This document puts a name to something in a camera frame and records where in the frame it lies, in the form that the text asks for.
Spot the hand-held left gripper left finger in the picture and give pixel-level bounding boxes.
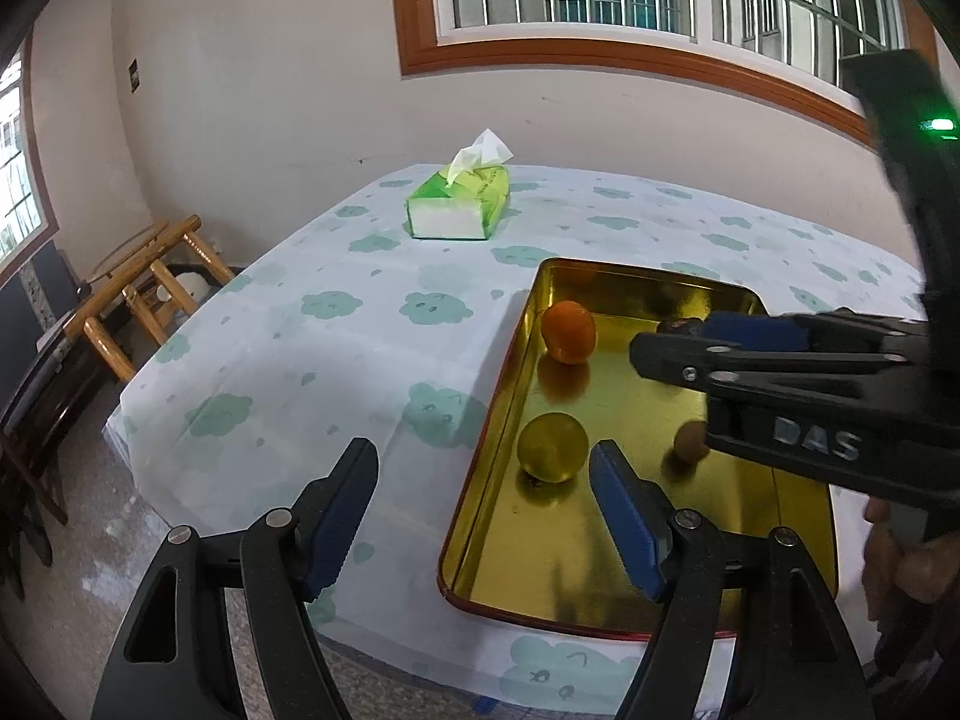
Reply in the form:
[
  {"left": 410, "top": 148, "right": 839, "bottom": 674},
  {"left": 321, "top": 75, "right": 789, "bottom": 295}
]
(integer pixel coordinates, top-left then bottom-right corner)
[{"left": 90, "top": 437, "right": 380, "bottom": 720}]

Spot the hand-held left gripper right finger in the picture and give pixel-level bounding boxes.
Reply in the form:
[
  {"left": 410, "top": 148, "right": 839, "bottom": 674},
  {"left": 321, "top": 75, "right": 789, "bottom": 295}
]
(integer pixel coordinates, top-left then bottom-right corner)
[{"left": 589, "top": 439, "right": 878, "bottom": 720}]

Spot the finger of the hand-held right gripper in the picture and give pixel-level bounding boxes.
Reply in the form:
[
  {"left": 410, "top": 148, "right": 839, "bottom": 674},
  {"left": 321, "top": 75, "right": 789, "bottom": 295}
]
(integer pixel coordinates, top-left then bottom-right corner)
[
  {"left": 658, "top": 309, "right": 931, "bottom": 355},
  {"left": 628, "top": 333, "right": 925, "bottom": 400}
]

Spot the gold metal tray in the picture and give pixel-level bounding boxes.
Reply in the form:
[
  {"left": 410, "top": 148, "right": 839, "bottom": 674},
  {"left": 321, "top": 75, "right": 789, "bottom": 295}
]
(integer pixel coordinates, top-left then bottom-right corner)
[{"left": 437, "top": 258, "right": 839, "bottom": 642}]

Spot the person's right hand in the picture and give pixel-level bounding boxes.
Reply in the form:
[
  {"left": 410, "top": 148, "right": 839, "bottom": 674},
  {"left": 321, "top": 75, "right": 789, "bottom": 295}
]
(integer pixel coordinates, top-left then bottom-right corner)
[{"left": 861, "top": 496, "right": 960, "bottom": 625}]

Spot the brown kiwi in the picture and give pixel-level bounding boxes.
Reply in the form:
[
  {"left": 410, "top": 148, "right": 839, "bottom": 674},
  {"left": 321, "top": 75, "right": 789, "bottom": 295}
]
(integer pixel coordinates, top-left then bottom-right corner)
[{"left": 673, "top": 420, "right": 710, "bottom": 464}]

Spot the green round fruit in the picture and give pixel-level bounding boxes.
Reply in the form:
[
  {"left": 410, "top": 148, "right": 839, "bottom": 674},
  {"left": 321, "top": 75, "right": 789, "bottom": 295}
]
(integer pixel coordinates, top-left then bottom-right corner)
[{"left": 519, "top": 412, "right": 588, "bottom": 482}]

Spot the round orange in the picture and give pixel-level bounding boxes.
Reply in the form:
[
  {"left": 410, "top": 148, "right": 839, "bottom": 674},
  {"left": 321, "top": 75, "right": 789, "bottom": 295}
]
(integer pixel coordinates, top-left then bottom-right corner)
[{"left": 541, "top": 300, "right": 597, "bottom": 366}]

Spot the cloud-print tablecloth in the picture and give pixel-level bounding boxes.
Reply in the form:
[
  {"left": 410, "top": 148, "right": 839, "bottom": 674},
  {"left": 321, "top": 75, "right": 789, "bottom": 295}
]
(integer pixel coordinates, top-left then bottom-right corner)
[{"left": 105, "top": 163, "right": 931, "bottom": 713}]

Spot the green tissue box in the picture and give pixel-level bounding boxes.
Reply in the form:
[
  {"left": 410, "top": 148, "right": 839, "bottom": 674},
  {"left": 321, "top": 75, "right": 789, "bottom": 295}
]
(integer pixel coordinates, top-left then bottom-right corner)
[{"left": 406, "top": 129, "right": 515, "bottom": 241}]

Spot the wooden chair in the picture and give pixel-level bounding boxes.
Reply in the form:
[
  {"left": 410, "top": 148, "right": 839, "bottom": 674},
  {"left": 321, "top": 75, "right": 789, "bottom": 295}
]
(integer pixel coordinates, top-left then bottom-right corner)
[{"left": 64, "top": 215, "right": 237, "bottom": 383}]

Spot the dark wooden furniture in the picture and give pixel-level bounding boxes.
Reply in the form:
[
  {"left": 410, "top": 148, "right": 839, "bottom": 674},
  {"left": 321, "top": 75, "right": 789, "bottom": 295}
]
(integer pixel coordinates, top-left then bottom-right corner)
[{"left": 0, "top": 240, "right": 125, "bottom": 601}]

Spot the side window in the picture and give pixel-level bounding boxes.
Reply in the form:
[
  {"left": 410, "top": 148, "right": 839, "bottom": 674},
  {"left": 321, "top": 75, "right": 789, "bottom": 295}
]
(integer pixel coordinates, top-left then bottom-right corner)
[{"left": 0, "top": 37, "right": 59, "bottom": 286}]

